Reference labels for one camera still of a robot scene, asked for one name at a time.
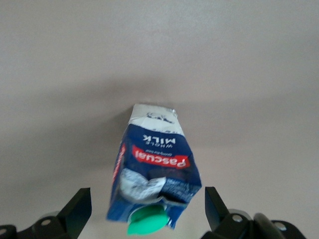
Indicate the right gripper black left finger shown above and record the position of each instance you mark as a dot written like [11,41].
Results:
[72,216]

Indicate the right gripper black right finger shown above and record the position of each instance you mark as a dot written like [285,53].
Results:
[219,219]

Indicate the blue white milk carton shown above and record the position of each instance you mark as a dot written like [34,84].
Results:
[154,154]

